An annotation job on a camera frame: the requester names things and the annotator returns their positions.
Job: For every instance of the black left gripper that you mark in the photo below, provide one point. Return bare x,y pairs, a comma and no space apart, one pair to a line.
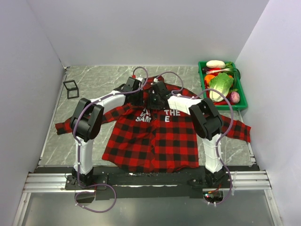
140,102

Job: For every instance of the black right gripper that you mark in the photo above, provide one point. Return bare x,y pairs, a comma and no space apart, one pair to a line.
151,105

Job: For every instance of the red black plaid shirt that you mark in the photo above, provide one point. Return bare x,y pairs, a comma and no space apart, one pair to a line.
145,140

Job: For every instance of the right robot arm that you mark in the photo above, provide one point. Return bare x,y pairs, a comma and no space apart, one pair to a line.
207,124

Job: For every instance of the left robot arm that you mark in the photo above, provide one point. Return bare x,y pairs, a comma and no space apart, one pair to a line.
87,120

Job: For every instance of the black brooch display box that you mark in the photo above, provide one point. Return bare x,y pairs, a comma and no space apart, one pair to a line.
72,89

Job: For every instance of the orange fruit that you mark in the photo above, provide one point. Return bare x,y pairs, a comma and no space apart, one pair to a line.
208,77

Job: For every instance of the dark purple eggplant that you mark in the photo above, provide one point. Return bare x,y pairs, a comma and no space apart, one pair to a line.
205,69

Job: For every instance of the red chili pepper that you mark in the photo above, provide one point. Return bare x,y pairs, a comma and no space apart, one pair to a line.
221,103

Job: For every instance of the white potato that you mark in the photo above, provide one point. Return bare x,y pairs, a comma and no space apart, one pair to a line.
215,64

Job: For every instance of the green plastic tray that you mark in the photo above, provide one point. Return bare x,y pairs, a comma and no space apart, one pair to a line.
241,105

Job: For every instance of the green white cabbage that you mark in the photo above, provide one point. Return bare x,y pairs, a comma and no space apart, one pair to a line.
222,83

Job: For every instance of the purple onion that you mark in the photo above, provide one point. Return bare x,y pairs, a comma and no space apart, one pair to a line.
234,97

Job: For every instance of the white green onion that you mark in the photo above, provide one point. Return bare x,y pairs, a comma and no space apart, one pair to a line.
211,71

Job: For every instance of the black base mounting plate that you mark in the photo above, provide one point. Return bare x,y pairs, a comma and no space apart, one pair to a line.
110,182

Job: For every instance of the small circuit board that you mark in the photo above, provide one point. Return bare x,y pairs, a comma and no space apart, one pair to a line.
214,197

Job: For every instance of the aluminium frame rail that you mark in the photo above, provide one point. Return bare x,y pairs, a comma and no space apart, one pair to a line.
57,182

